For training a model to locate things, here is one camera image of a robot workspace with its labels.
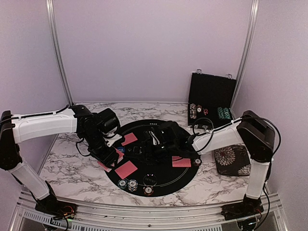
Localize aluminium front rail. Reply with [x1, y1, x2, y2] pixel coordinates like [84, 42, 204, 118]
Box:
[9, 191, 288, 231]

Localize clear round dealer button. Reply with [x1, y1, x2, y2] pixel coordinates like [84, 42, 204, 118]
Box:
[143, 174, 157, 186]

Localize aluminium frame post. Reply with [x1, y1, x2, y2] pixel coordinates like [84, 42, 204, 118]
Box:
[46, 0, 74, 105]
[232, 0, 260, 107]

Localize black poker chip case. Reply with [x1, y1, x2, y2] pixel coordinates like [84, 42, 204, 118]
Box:
[187, 72, 236, 128]

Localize blue small blind button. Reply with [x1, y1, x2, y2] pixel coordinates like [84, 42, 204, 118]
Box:
[117, 146, 125, 153]

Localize right aluminium frame post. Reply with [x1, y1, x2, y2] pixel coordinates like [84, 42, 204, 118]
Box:
[232, 0, 260, 107]

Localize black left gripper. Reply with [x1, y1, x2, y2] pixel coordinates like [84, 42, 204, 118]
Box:
[82, 130, 119, 169]

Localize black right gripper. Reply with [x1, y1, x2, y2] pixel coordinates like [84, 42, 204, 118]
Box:
[130, 141, 177, 166]

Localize green chip stack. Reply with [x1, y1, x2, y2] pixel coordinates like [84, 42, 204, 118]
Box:
[117, 180, 128, 190]

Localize red playing card deck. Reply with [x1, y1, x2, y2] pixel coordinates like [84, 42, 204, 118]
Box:
[97, 149, 124, 172]

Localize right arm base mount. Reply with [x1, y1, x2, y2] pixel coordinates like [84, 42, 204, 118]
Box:
[221, 195, 264, 220]

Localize green chips in case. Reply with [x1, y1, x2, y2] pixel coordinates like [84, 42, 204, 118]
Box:
[217, 107, 233, 120]

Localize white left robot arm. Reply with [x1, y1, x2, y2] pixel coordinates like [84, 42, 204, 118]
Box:
[0, 104, 122, 214]

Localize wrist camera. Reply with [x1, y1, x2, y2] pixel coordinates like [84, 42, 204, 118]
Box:
[97, 108, 120, 134]
[158, 121, 182, 150]

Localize left aluminium frame post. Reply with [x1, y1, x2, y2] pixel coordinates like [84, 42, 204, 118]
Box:
[46, 0, 74, 105]

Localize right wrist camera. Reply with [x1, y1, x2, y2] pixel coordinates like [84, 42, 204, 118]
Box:
[158, 121, 182, 150]

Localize dealt red card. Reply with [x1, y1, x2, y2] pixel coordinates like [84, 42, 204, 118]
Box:
[172, 156, 192, 167]
[115, 161, 138, 180]
[121, 133, 138, 146]

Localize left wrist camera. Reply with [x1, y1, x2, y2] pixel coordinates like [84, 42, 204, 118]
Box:
[97, 108, 120, 134]

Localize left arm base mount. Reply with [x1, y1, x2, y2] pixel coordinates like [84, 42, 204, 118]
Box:
[32, 194, 77, 219]

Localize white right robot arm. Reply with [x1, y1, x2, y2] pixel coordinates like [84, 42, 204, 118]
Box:
[141, 110, 282, 216]

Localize round black poker mat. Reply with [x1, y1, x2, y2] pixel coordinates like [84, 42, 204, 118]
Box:
[107, 119, 201, 197]

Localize black floral rectangular tray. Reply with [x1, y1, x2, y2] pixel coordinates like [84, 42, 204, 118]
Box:
[214, 144, 251, 177]

